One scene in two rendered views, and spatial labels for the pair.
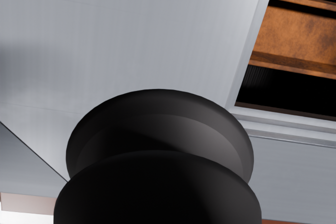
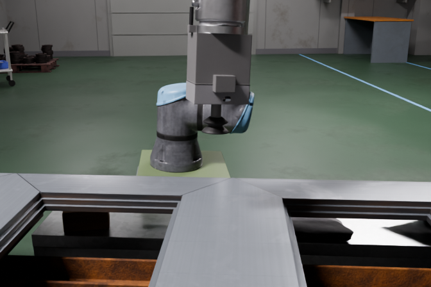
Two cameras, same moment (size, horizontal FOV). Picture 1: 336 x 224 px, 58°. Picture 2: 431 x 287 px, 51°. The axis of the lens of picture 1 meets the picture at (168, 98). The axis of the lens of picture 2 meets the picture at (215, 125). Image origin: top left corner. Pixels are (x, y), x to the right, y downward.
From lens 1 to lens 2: 0.65 m
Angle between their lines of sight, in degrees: 48
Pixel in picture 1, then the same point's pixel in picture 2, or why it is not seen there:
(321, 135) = (131, 200)
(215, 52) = (188, 211)
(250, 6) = (177, 220)
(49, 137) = (253, 191)
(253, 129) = (164, 200)
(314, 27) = not seen: outside the picture
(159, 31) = (212, 214)
